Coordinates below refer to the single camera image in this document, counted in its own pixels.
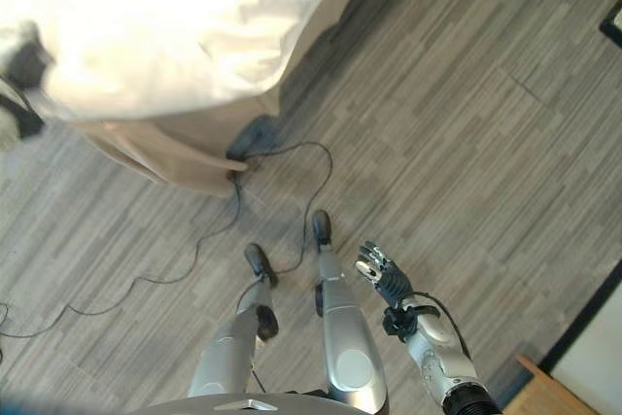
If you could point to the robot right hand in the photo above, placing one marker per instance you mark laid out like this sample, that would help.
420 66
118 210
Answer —
392 281

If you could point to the robot left leg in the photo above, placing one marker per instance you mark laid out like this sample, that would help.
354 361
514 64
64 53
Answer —
238 337

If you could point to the robot right leg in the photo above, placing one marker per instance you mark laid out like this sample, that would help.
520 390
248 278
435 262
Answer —
342 322

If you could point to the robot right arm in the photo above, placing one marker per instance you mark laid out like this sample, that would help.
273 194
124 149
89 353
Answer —
437 352

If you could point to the dark object beside bed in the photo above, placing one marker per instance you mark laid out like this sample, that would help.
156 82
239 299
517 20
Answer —
22 89

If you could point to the wooden furniture corner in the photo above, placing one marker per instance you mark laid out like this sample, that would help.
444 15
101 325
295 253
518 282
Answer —
559 388

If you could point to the robot leg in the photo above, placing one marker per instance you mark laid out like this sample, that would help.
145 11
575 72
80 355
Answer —
342 322
238 337

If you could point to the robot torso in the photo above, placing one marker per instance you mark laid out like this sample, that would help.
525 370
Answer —
252 403

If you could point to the white bed sheet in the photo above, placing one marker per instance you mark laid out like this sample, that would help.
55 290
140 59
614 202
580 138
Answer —
160 21

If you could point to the black baseboard strip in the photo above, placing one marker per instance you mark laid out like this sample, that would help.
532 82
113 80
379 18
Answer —
583 318

